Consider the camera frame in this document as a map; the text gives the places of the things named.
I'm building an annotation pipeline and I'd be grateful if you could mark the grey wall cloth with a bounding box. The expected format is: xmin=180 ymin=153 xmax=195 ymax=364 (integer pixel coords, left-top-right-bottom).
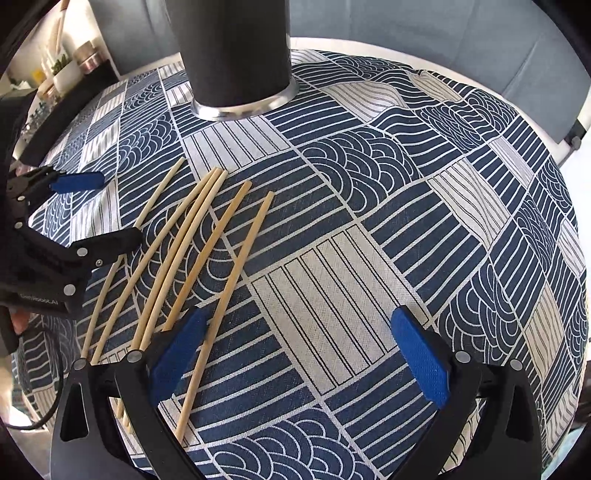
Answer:
xmin=88 ymin=0 xmax=591 ymax=145

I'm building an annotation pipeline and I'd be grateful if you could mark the black side shelf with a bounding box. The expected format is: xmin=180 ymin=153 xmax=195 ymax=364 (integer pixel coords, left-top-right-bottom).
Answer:
xmin=21 ymin=60 xmax=119 ymax=167

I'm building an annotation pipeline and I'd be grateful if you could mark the black cylindrical utensil holder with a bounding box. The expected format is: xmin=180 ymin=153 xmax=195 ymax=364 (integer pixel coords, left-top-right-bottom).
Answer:
xmin=168 ymin=0 xmax=296 ymax=121

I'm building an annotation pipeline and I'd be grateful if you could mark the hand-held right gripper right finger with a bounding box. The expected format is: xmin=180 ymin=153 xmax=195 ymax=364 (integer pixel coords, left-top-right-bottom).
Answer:
xmin=390 ymin=305 xmax=541 ymax=480

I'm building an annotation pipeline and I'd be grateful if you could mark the person's left hand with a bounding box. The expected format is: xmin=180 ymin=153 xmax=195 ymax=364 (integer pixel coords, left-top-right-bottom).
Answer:
xmin=8 ymin=308 xmax=29 ymax=337

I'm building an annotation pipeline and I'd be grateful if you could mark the pink candle jar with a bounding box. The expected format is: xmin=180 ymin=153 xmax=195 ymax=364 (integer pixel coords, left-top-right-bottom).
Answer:
xmin=74 ymin=41 xmax=100 ymax=73

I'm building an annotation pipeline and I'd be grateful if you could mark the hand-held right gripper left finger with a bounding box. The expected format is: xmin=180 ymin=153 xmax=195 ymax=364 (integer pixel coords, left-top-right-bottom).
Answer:
xmin=51 ymin=306 xmax=213 ymax=480

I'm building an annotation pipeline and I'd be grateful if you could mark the small potted plant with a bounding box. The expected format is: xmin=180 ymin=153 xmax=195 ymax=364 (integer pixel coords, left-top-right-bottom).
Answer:
xmin=48 ymin=55 xmax=80 ymax=92

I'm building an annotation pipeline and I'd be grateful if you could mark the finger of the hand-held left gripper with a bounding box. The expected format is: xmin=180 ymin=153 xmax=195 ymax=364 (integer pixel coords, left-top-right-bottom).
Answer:
xmin=16 ymin=217 xmax=142 ymax=278
xmin=7 ymin=165 xmax=106 ymax=205

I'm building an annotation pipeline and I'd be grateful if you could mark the blue white patterned tablecloth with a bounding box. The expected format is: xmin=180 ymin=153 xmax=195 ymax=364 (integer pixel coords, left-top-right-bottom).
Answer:
xmin=9 ymin=48 xmax=591 ymax=480

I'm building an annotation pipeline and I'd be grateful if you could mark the bunch of wooden chopsticks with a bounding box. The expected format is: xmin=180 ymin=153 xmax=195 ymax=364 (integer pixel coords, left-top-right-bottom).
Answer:
xmin=79 ymin=157 xmax=276 ymax=441

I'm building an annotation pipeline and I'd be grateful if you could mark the glass tray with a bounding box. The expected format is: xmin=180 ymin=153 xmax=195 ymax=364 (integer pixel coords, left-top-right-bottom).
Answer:
xmin=28 ymin=99 xmax=52 ymax=136

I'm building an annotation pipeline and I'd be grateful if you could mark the black cable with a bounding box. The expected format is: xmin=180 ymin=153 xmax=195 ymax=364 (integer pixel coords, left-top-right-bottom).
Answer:
xmin=8 ymin=402 xmax=62 ymax=431

